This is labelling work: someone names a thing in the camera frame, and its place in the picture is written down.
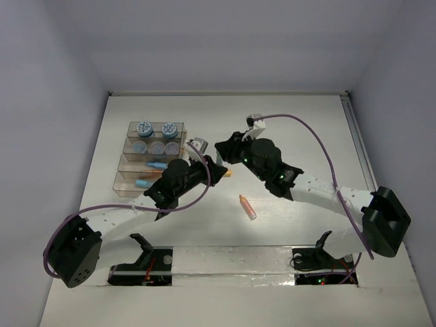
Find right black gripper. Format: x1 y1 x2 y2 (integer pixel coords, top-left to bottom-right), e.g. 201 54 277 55
214 130 268 182

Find green highlighter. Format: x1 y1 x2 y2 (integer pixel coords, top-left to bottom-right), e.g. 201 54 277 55
216 154 223 166

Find small orange cap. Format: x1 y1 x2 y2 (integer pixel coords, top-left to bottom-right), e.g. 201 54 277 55
223 170 232 178

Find orange highlighter pen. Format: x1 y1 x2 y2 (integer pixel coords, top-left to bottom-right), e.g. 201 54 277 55
239 195 257 221

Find clear paperclip jar small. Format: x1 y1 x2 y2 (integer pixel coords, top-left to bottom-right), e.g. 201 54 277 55
164 142 180 155

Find blue highlighter with cap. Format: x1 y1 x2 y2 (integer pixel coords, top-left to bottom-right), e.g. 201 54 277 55
145 161 168 170

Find blue lid jar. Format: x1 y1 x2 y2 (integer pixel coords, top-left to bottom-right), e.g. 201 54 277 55
161 122 178 139
136 121 154 138

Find blue clear highlighter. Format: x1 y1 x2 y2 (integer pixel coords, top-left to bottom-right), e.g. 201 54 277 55
135 180 153 189

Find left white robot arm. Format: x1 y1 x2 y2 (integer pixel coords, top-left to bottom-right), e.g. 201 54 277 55
43 156 228 288

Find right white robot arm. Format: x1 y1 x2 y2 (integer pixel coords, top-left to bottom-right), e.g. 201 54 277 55
215 132 411 267

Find blue lid jar in bin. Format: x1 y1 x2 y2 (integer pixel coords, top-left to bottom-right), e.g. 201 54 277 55
136 121 154 138

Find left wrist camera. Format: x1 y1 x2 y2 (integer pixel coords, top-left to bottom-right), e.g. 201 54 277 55
185 138 208 162

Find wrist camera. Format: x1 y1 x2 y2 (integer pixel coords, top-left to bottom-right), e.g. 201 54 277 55
242 114 266 142
185 138 208 162

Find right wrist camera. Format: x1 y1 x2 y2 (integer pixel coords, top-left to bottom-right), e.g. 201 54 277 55
242 114 266 142

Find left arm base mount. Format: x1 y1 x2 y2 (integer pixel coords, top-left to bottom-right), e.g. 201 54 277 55
107 233 173 287

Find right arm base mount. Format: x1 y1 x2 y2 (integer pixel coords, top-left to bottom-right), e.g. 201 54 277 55
290 231 358 285

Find aluminium rail right edge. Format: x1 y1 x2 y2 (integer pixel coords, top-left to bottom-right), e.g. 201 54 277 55
340 93 394 241

